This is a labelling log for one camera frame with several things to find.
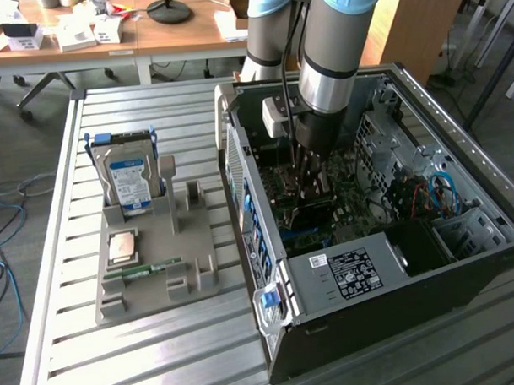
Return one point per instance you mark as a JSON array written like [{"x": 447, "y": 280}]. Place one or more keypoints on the grey cup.
[{"x": 49, "y": 1}]

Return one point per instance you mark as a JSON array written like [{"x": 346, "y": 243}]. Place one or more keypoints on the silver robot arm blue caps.
[{"x": 332, "y": 42}]

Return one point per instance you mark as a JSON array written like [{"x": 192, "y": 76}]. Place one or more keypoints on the blue expansion slot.
[{"x": 302, "y": 234}]

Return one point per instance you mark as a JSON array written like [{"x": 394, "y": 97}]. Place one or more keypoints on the black open PC case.
[{"x": 371, "y": 323}]

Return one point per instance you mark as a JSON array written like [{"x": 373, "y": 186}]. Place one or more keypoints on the grey parts rack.
[{"x": 157, "y": 246}]

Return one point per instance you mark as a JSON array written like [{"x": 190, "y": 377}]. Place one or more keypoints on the tape roll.
[{"x": 69, "y": 0}]

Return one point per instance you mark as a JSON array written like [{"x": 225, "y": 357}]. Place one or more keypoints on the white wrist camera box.
[{"x": 275, "y": 118}]

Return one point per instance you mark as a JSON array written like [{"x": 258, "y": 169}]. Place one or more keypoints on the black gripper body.
[{"x": 318, "y": 133}]

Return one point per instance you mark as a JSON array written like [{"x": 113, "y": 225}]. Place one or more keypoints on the flat white box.
[{"x": 76, "y": 38}]

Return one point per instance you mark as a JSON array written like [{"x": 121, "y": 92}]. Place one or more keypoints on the white box black lid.
[{"x": 23, "y": 38}]

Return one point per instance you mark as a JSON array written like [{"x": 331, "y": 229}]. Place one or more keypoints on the wooden desk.
[{"x": 32, "y": 56}]

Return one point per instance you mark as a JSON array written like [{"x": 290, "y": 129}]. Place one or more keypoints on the green graphics card black fan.
[{"x": 314, "y": 216}]

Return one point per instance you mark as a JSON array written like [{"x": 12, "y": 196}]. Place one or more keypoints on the green motherboard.
[{"x": 354, "y": 202}]

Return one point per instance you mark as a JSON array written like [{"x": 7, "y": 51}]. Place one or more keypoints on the white booklet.
[{"x": 230, "y": 26}]

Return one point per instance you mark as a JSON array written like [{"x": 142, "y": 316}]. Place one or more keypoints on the silver perforated drive cage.
[{"x": 383, "y": 167}]

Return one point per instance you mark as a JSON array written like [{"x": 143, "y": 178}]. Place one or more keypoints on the small white labelled box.
[{"x": 108, "y": 31}]

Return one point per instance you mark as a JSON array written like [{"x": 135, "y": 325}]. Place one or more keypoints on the blue case latch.
[{"x": 268, "y": 299}]

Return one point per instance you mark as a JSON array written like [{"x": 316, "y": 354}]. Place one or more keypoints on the grey leg with castor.
[{"x": 38, "y": 88}]

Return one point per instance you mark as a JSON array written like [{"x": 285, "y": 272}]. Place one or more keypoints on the grey power supply unit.
[{"x": 315, "y": 279}]

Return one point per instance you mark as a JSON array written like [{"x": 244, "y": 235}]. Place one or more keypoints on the green RAM stick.
[{"x": 137, "y": 270}]

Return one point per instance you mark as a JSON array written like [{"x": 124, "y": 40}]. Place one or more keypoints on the hard disk blue caddy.
[{"x": 127, "y": 180}]

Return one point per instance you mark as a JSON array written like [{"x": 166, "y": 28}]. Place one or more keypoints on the black round lamp base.
[{"x": 169, "y": 11}]

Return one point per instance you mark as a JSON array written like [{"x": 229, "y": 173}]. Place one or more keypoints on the silver disk bay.
[{"x": 473, "y": 231}]

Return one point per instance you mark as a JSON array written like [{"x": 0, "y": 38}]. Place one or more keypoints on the CPU socket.
[{"x": 284, "y": 179}]

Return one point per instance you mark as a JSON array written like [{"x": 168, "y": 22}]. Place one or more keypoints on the copper-topped CPU chip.
[{"x": 120, "y": 248}]

